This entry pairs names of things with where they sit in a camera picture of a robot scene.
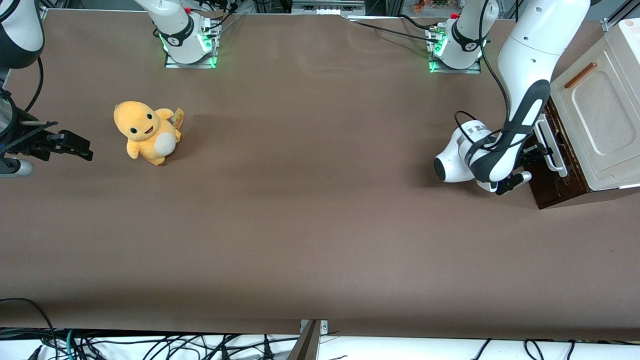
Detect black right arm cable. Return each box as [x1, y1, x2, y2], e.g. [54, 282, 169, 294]
[25, 57, 45, 113]

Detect dark grey post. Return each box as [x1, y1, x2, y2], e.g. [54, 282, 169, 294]
[287, 320, 322, 360]

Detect black looped cable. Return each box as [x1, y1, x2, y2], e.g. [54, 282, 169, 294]
[0, 298, 57, 360]

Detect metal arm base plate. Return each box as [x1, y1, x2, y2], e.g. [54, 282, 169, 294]
[427, 25, 483, 75]
[164, 15, 219, 69]

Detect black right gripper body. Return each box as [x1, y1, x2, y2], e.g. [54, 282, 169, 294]
[0, 107, 63, 161]

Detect long black cable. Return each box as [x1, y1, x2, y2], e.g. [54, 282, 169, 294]
[345, 17, 441, 45]

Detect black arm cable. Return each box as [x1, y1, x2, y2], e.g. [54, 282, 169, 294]
[453, 0, 531, 153]
[25, 57, 45, 113]

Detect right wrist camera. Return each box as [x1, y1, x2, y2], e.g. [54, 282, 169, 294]
[0, 157, 34, 178]

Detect cream plastic box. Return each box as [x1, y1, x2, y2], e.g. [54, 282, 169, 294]
[550, 17, 640, 192]

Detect grey metal rail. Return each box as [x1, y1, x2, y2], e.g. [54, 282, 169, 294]
[291, 0, 366, 16]

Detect dark brown wooden drawer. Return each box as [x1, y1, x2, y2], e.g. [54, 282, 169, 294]
[525, 97, 590, 202]

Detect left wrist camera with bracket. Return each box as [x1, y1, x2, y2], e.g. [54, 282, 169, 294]
[496, 171, 533, 196]

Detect orange bar handle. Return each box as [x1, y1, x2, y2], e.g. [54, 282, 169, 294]
[564, 61, 598, 90]

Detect yellow plush toy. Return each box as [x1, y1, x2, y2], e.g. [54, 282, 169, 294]
[113, 100, 183, 167]

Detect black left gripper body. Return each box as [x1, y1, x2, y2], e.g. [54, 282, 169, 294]
[517, 145, 541, 173]

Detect silver metal bracket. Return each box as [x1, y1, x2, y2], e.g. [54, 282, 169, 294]
[300, 319, 329, 335]

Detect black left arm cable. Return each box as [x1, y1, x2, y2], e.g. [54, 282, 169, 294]
[453, 0, 531, 153]

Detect short black cable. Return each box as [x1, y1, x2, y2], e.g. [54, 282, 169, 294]
[397, 14, 441, 32]

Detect white drawer handle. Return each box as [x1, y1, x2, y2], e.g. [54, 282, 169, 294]
[533, 114, 569, 179]

